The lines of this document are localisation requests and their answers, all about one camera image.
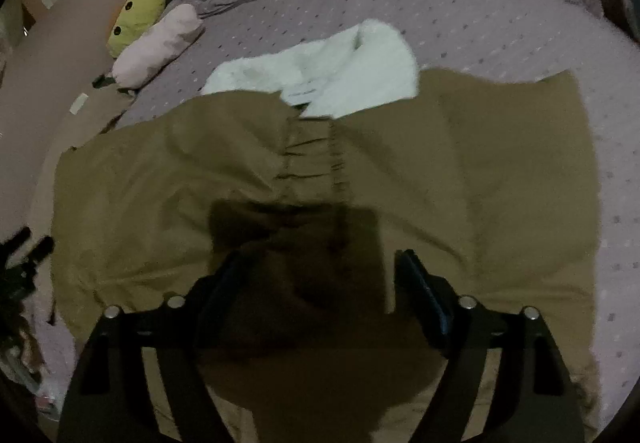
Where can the pink upholstered headboard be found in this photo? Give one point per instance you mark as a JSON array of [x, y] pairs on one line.
[[60, 33]]

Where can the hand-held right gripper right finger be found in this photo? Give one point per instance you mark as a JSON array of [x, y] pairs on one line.
[[425, 288]]

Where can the olive brown large garment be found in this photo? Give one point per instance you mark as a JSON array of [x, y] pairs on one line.
[[450, 148]]

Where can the white fluffy garment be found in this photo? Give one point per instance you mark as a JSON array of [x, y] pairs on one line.
[[350, 68]]

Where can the yellow plush face pillow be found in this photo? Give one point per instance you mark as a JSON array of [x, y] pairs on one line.
[[137, 13]]

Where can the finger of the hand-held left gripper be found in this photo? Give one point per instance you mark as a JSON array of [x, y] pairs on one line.
[[41, 249], [17, 239]]

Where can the tan pillow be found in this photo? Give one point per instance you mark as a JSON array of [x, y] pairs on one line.
[[100, 113]]

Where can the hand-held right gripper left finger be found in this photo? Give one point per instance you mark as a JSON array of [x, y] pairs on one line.
[[222, 278]]

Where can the purple dotted bed sheet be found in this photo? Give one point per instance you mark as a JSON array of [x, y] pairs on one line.
[[475, 23]]

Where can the dark grey cloth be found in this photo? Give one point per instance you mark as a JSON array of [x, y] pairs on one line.
[[104, 81]]

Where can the pink roll pillow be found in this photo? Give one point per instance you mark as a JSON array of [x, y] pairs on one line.
[[155, 45]]

